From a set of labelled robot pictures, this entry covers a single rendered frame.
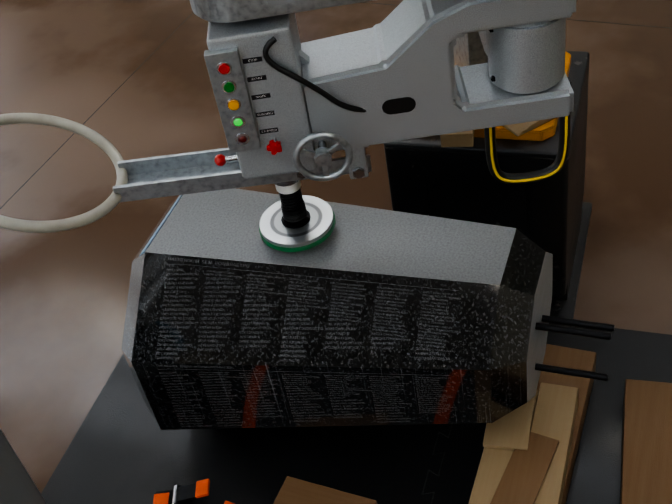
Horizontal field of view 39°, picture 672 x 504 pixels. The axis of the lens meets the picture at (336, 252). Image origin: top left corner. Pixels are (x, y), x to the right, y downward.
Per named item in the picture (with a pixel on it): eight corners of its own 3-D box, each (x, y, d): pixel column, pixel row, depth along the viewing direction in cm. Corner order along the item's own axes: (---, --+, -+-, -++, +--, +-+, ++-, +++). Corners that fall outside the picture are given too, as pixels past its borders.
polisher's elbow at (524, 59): (482, 61, 252) (479, -7, 239) (555, 50, 251) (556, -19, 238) (495, 101, 238) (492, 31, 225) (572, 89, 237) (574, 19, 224)
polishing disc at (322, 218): (272, 196, 284) (272, 193, 283) (341, 200, 278) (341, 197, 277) (250, 245, 270) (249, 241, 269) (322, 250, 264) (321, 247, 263)
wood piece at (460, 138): (445, 110, 315) (444, 98, 312) (476, 109, 313) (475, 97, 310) (441, 147, 301) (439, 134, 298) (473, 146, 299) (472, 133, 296)
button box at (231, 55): (261, 142, 242) (237, 44, 223) (261, 149, 241) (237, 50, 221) (230, 147, 243) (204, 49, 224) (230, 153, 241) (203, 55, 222)
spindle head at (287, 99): (374, 121, 265) (353, -28, 235) (381, 169, 249) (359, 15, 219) (246, 140, 267) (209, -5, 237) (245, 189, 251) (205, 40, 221)
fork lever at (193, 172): (367, 137, 267) (365, 122, 264) (372, 179, 253) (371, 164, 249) (123, 167, 270) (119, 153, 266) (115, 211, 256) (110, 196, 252)
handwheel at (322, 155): (354, 156, 250) (346, 108, 240) (356, 179, 243) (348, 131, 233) (297, 164, 251) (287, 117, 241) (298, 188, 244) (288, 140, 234)
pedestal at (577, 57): (432, 193, 407) (417, 40, 358) (592, 206, 387) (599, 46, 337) (394, 304, 363) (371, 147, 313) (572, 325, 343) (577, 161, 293)
